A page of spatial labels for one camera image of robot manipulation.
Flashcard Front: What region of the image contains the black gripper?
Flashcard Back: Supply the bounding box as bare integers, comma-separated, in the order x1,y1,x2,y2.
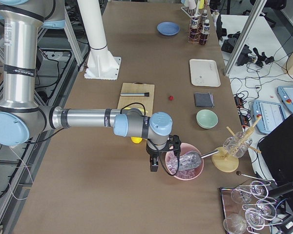
146,143,167,172

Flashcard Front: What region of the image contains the blue round plate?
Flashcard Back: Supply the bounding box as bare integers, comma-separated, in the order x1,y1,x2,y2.
157,21,180,36

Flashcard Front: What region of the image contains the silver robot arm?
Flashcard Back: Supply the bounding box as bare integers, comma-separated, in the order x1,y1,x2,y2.
0,0,180,172

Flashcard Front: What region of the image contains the pink ice bowl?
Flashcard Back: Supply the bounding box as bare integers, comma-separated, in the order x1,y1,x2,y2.
165,143,204,180

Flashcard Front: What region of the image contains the whole yellow lemon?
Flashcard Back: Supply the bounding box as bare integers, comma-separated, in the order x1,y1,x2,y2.
130,137,142,144

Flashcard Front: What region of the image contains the metal ice scoop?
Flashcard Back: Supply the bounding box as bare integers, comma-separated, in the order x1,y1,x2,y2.
179,150,219,171

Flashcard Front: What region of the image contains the wooden cutting board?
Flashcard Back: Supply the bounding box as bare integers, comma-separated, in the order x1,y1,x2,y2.
117,83,155,117

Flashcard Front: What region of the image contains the wooden cup stand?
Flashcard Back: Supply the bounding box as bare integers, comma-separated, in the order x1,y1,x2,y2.
211,116,261,173

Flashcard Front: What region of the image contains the green bowl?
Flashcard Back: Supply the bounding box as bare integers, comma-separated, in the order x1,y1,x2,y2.
196,109,218,129

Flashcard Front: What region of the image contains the steel muddler black tip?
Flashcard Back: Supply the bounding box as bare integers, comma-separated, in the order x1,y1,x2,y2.
120,92,150,97

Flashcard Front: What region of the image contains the grey folded cloth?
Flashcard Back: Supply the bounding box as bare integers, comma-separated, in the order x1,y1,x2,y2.
194,93,214,108

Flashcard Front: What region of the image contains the clear glass mug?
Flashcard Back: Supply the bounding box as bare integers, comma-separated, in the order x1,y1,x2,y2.
223,132,252,158

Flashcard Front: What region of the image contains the clear wine glass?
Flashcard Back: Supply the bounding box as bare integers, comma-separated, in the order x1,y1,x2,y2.
223,214,247,234
231,189,251,204

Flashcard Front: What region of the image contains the cream rabbit tray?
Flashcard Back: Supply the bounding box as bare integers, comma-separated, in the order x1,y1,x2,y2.
189,59,221,87

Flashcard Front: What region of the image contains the black laptop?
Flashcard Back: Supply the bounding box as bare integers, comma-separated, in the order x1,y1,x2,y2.
258,114,293,184

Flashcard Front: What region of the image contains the dark drink bottle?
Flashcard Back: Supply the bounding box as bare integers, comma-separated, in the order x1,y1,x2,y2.
199,19,210,45
201,9,208,24
189,14,201,41

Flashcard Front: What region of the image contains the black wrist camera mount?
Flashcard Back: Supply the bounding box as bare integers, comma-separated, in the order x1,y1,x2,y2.
167,135,181,157

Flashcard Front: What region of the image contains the wire wine glass rack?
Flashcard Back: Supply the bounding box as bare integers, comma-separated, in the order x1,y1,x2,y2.
219,180,293,234

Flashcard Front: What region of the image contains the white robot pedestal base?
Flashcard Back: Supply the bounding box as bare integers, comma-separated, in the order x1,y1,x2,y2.
78,0,121,80

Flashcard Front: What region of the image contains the copper wire bottle rack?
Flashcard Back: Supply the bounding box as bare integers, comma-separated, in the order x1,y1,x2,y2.
181,6,210,45

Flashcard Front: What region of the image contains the aluminium frame post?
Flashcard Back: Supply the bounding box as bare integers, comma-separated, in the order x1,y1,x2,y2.
224,0,267,77

